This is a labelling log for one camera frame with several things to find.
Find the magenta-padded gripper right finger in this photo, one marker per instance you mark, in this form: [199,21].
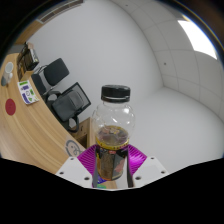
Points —
[148,170]

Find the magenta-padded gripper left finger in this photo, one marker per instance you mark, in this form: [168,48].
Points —
[75,170]

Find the white green printed leaflet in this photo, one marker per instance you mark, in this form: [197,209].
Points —
[28,92]

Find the flat dark brown carton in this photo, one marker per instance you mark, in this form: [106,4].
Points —
[32,60]

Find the clear black-capped drink bottle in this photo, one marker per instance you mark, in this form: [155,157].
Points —
[112,133]

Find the ceiling air vent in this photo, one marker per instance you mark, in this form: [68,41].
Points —
[60,10]

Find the rectangular ceiling light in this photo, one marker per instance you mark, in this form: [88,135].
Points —
[198,38]

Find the flat round red coaster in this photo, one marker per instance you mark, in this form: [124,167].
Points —
[10,107]

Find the black office chair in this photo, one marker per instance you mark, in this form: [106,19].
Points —
[56,71]

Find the grey mesh office chair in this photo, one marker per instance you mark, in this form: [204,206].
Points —
[70,103]

